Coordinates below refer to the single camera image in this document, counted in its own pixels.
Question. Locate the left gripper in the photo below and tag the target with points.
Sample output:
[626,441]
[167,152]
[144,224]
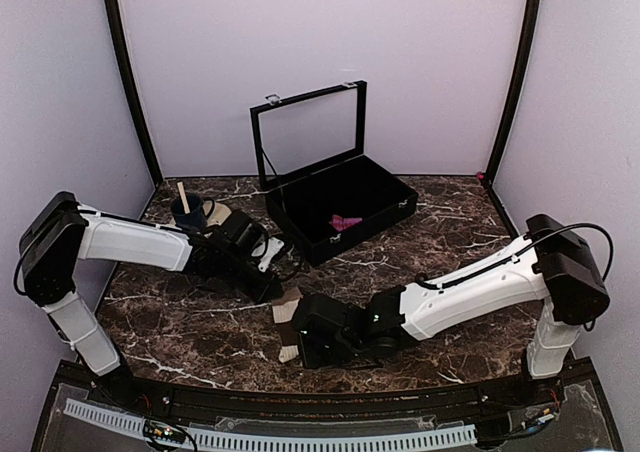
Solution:
[263,293]

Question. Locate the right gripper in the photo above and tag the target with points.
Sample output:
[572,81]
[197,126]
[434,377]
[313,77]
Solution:
[310,358]

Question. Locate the cream brown sock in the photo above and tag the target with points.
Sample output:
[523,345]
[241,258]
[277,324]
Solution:
[283,310]

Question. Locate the magenta purple sock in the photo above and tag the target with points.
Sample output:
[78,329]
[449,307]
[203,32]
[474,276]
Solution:
[340,223]

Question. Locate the black display box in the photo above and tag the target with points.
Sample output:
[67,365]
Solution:
[312,164]

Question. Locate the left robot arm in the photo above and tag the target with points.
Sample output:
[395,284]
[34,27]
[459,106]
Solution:
[66,232]

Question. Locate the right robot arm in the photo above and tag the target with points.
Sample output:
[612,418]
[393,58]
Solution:
[550,263]

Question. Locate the beige ceramic saucer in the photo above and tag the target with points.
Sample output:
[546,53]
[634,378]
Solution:
[216,213]

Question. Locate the dark blue mug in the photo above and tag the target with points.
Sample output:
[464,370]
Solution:
[195,215]

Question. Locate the wooden stir stick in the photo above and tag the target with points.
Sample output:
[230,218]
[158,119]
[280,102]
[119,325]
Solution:
[183,198]

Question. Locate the green circuit board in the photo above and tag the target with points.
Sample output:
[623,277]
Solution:
[163,433]

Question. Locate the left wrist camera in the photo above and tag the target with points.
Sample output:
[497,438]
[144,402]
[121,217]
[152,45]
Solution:
[266,252]

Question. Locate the black front rail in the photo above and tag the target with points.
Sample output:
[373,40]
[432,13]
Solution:
[335,395]

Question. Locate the white cable duct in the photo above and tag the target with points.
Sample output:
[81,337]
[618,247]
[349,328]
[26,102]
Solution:
[253,435]

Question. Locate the left black frame post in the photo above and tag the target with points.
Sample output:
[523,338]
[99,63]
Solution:
[128,81]

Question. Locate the black frame post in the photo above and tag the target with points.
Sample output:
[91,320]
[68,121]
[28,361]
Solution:
[516,83]
[128,81]

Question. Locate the right black frame post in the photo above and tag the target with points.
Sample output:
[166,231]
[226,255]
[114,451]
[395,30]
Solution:
[516,83]

